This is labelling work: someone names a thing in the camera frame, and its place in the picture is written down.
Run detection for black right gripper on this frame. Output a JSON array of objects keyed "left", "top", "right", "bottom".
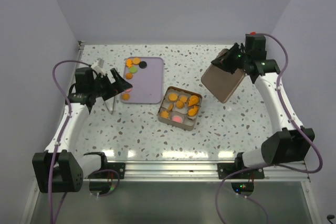
[{"left": 212, "top": 42, "right": 250, "bottom": 74}]

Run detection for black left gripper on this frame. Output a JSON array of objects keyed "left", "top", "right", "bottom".
[{"left": 90, "top": 68, "right": 132, "bottom": 101}]

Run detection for gold cookie tin lid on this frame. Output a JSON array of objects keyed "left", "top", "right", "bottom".
[{"left": 201, "top": 64, "right": 245, "bottom": 103}]

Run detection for metal tongs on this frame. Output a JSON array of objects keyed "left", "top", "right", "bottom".
[{"left": 104, "top": 97, "right": 116, "bottom": 114}]

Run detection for orange round cookie large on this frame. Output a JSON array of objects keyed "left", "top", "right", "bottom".
[{"left": 188, "top": 95, "right": 199, "bottom": 106}]

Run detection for brown flower cookie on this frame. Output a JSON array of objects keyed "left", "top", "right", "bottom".
[{"left": 160, "top": 110, "right": 170, "bottom": 119}]

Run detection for orange round biscuit cookie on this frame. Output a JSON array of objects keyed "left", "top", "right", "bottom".
[{"left": 168, "top": 93, "right": 179, "bottom": 102}]

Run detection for orange animal shaped cookie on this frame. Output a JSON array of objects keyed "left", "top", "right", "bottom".
[{"left": 188, "top": 105, "right": 199, "bottom": 112}]

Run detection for orange ridged cookie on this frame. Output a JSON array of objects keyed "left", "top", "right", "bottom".
[{"left": 188, "top": 111, "right": 198, "bottom": 116}]

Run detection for brown round cookie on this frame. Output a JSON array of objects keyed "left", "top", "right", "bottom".
[
  {"left": 176, "top": 100, "right": 185, "bottom": 109},
  {"left": 125, "top": 72, "right": 133, "bottom": 80}
]

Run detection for gold cookie tin base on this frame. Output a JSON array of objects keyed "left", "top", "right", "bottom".
[{"left": 157, "top": 86, "right": 203, "bottom": 131}]

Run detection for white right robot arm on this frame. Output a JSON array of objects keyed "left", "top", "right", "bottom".
[{"left": 211, "top": 33, "right": 315, "bottom": 178}]

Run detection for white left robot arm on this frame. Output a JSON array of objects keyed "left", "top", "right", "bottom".
[{"left": 32, "top": 67, "right": 132, "bottom": 193}]

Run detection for orange cookie bottom left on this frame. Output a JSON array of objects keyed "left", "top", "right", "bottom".
[{"left": 121, "top": 93, "right": 130, "bottom": 101}]

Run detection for green round cookie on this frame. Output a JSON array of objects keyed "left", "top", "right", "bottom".
[{"left": 129, "top": 66, "right": 138, "bottom": 73}]

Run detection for orange star cookie top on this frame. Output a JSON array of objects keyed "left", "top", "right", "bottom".
[{"left": 125, "top": 59, "right": 133, "bottom": 68}]

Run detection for lilac plastic tray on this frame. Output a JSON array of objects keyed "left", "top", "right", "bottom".
[{"left": 120, "top": 57, "right": 164, "bottom": 104}]

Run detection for black round cookie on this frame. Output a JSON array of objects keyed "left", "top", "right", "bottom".
[{"left": 139, "top": 61, "right": 147, "bottom": 69}]

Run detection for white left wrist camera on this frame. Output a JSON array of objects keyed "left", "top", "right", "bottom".
[{"left": 91, "top": 58, "right": 106, "bottom": 75}]

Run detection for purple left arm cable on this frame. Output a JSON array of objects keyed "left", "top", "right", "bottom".
[{"left": 48, "top": 60, "right": 121, "bottom": 224}]

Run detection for aluminium mounting rail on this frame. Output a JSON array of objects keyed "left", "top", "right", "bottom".
[{"left": 121, "top": 161, "right": 310, "bottom": 182}]

